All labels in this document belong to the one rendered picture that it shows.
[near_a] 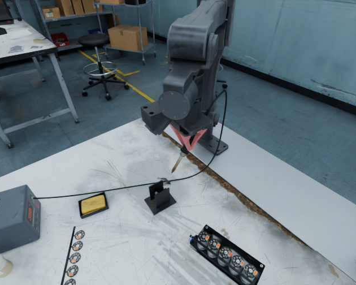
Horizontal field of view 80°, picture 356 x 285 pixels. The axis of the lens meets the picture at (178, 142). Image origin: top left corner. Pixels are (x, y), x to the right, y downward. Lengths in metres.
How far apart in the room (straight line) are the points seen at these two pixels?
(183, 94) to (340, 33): 2.62
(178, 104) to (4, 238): 0.50
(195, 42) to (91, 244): 0.52
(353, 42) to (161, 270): 2.69
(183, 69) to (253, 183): 0.46
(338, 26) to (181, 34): 2.57
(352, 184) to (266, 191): 1.42
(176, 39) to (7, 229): 0.53
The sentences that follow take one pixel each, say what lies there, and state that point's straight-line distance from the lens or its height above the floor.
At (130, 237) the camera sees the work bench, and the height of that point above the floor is 0.75.
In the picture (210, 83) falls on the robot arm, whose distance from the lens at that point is 0.68.
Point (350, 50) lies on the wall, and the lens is 2.89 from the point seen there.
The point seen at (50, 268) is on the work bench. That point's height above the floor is 0.75.
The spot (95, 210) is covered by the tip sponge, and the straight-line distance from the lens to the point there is 0.66.
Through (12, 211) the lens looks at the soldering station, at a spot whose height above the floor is 0.85.
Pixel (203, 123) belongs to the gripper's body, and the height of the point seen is 1.02.
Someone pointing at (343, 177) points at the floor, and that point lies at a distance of 2.11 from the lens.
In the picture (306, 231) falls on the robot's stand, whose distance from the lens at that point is 0.69.
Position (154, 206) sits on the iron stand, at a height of 0.75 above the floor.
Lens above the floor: 1.29
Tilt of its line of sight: 41 degrees down
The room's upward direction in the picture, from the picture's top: straight up
